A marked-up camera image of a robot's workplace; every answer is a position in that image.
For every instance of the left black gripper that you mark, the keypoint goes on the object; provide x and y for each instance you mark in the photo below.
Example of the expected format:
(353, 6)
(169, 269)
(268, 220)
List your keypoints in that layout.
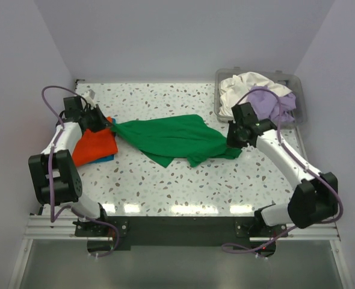
(98, 121)

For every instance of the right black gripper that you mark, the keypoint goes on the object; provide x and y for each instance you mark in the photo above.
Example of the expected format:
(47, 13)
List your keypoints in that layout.
(234, 139)

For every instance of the green t shirt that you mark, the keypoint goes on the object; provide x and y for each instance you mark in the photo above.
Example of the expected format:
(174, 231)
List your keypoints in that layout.
(187, 136)

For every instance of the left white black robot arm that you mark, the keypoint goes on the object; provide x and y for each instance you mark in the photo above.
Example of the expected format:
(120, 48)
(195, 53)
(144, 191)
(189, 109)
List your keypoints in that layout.
(53, 172)

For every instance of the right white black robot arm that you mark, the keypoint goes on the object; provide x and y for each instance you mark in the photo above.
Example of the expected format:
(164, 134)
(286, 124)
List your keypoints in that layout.
(315, 194)

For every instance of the folded blue t shirt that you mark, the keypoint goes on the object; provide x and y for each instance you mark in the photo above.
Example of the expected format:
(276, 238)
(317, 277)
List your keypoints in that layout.
(102, 146)

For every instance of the folded orange t shirt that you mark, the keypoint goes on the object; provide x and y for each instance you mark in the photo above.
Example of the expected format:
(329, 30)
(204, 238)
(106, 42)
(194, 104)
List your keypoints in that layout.
(80, 153)

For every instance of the lavender crumpled t shirt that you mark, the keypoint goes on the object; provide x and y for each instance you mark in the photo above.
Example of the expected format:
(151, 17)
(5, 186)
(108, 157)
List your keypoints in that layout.
(266, 106)

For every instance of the white crumpled t shirt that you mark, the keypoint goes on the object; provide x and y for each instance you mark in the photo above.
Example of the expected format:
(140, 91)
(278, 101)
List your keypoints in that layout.
(235, 90)

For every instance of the clear plastic bin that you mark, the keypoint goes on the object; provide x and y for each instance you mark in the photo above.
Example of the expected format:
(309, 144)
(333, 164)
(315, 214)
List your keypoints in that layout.
(290, 81)

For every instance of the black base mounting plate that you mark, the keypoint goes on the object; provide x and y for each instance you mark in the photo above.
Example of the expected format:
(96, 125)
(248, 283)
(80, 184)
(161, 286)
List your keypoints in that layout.
(123, 233)

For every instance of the aluminium frame rail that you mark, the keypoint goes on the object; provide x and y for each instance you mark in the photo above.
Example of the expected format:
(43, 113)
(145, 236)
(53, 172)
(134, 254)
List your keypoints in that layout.
(40, 227)

